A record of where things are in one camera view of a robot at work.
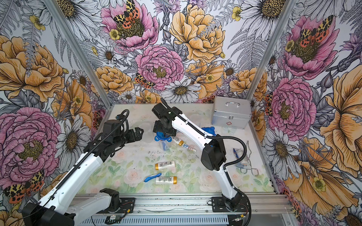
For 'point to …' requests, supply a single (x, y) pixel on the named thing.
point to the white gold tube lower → (164, 165)
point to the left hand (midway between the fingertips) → (135, 136)
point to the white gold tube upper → (177, 141)
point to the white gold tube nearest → (172, 180)
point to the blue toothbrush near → (151, 177)
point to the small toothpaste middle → (187, 146)
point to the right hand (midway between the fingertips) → (162, 135)
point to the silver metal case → (231, 112)
